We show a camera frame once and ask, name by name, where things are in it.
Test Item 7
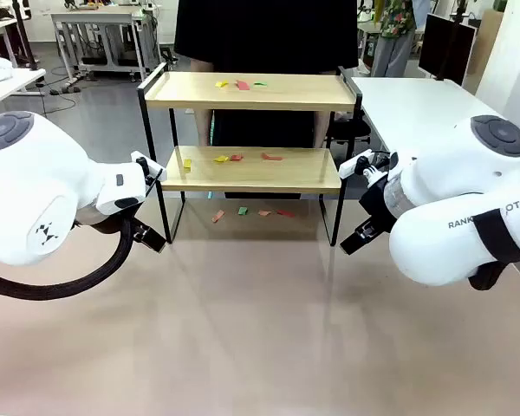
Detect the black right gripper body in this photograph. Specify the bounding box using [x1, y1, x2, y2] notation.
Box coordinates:
[358, 151, 402, 234]

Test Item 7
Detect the black office chair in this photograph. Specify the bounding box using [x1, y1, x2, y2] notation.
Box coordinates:
[328, 107, 372, 147]

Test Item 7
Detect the large white table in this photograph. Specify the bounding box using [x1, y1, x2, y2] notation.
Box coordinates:
[349, 75, 520, 168]

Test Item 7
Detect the person in floral shirt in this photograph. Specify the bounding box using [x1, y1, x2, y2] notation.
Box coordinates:
[369, 0, 418, 78]

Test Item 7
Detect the black monitor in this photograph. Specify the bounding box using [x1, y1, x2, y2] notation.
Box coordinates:
[417, 12, 478, 87]

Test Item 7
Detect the black stand pole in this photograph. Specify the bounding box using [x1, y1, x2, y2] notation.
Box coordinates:
[434, 0, 467, 83]

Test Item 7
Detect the brown cardboard sheet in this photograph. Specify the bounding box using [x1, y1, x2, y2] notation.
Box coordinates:
[465, 8, 506, 77]

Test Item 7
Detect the person in black shirt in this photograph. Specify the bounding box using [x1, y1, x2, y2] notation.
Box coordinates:
[172, 0, 360, 149]

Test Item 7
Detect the white side table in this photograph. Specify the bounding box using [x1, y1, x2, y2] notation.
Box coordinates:
[0, 67, 48, 114]

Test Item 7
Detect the grey metal workbench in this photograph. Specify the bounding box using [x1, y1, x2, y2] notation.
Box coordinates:
[50, 3, 161, 82]

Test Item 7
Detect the black tripod pole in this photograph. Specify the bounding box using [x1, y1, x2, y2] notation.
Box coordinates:
[13, 0, 41, 71]

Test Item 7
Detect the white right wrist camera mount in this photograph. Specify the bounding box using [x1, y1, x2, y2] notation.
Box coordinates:
[338, 148, 374, 179]

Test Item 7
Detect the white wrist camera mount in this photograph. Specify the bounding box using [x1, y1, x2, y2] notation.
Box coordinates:
[338, 148, 374, 179]
[130, 150, 167, 183]

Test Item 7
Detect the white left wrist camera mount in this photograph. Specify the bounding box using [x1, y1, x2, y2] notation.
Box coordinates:
[130, 150, 167, 183]

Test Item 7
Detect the black braided cable sleeve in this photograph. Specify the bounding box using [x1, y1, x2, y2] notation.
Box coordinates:
[0, 216, 136, 301]

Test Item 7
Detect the black velcro strap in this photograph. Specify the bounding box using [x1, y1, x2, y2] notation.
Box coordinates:
[471, 207, 520, 263]

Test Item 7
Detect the two-tier wooden shelf black frame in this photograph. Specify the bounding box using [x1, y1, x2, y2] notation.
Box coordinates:
[137, 62, 364, 247]

